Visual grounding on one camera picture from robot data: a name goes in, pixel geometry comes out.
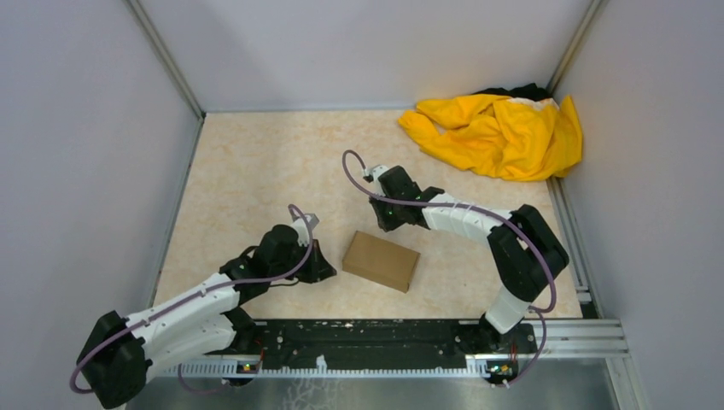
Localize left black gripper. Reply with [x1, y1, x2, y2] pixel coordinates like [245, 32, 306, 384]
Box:
[271, 238, 337, 284]

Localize brown cardboard box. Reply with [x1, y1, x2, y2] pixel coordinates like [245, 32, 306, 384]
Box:
[342, 231, 420, 293]

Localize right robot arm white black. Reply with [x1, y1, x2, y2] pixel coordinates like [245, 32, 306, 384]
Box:
[363, 166, 569, 352]

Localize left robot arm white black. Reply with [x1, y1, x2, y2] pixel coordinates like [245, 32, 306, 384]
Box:
[69, 206, 336, 409]

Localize yellow cloth garment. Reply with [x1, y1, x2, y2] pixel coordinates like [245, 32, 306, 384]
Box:
[398, 94, 584, 182]

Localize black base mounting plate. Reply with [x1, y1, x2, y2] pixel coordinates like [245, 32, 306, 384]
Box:
[221, 319, 538, 371]

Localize black cloth behind yellow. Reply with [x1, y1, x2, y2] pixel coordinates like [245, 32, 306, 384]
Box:
[474, 83, 552, 102]

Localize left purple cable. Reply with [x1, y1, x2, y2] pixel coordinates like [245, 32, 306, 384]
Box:
[68, 204, 315, 395]

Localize purple cable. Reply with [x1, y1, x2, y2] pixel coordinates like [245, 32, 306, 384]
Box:
[342, 149, 558, 390]
[68, 204, 315, 395]

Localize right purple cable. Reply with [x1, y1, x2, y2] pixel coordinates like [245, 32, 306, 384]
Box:
[342, 149, 558, 390]

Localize aluminium frame rail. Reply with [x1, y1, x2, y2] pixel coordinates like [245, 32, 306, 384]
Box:
[131, 319, 629, 384]

